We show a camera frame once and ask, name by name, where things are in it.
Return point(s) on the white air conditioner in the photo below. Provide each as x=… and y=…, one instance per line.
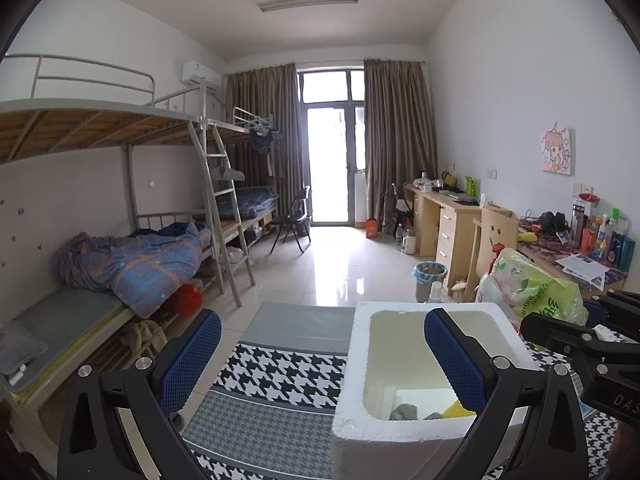
x=200, y=75

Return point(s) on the white jug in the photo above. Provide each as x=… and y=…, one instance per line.
x=410, y=244

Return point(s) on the blue checked quilt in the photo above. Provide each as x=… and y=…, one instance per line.
x=140, y=270

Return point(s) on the metal bunk bed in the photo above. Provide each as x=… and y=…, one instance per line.
x=75, y=125
x=240, y=132

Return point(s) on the trash bin with blue liner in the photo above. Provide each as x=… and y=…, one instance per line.
x=430, y=277

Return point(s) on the wooden chair with smiley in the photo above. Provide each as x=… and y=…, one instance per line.
x=492, y=232

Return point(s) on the white wall socket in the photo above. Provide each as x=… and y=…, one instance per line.
x=582, y=190

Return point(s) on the grey towel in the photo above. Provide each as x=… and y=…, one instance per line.
x=227, y=173

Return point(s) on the wooden desk with drawers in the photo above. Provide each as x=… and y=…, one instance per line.
x=450, y=230

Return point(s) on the white green plastic bag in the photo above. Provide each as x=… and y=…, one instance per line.
x=530, y=285

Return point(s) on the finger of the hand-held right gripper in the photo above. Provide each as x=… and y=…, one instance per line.
x=550, y=327
x=595, y=310

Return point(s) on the yellow desk item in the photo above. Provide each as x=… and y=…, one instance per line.
x=527, y=236

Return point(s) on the white foam box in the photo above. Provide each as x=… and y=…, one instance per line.
x=360, y=360

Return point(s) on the metal bunk ladder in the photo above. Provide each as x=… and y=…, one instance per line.
x=225, y=220

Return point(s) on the green packet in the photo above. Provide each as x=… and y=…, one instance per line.
x=469, y=185

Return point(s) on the row of toiletry bottles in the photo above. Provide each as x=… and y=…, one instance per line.
x=607, y=240

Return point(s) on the blue checked bedding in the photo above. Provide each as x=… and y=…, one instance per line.
x=250, y=202

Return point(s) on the metal folding stand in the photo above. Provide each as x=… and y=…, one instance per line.
x=395, y=205

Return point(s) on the grey cloth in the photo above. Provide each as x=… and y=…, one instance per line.
x=404, y=411

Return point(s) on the glass balcony door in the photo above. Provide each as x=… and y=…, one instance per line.
x=330, y=160

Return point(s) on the black headphones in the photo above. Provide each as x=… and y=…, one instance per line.
x=552, y=221

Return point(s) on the yellow scrub brush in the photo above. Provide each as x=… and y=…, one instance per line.
x=455, y=411

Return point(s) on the grey padded pouch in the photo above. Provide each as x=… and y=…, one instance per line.
x=22, y=355

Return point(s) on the orange bag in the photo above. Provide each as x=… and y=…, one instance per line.
x=371, y=228

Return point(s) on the white paper cup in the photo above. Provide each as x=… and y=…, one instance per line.
x=435, y=292

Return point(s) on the dark hanging clothes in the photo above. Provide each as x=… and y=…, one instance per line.
x=261, y=142

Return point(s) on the red plastic bag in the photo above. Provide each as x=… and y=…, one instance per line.
x=186, y=300

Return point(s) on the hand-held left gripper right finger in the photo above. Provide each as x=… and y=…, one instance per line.
x=452, y=360

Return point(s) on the beige cloth bundle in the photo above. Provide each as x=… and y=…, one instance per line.
x=142, y=337

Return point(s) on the black folding chair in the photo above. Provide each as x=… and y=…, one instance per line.
x=295, y=220

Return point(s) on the white tall appliance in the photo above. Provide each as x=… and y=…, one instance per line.
x=359, y=197

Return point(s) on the houndstooth table cloth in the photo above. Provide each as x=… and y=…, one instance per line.
x=280, y=370

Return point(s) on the pink cartoon wall picture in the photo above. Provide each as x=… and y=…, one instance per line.
x=556, y=149

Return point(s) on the brown curtain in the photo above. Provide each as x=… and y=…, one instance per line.
x=265, y=105
x=400, y=130

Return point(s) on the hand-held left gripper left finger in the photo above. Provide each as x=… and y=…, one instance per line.
x=190, y=360

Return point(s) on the printed paper sheets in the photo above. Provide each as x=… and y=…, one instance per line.
x=582, y=270

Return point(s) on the ceiling tube lamp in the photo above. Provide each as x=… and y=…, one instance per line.
x=309, y=2

